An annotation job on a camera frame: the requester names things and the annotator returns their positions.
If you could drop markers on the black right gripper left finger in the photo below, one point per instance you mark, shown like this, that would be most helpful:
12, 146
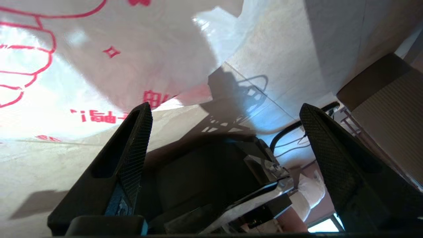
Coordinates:
109, 178

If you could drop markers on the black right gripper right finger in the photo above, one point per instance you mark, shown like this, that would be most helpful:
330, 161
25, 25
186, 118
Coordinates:
357, 185

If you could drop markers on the new white red-print plastic bag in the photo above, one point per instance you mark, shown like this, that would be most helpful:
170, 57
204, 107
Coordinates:
99, 82

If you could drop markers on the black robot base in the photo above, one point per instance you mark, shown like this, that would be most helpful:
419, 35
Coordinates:
205, 172

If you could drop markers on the brown cardboard box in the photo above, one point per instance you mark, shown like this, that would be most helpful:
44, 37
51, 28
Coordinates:
390, 109

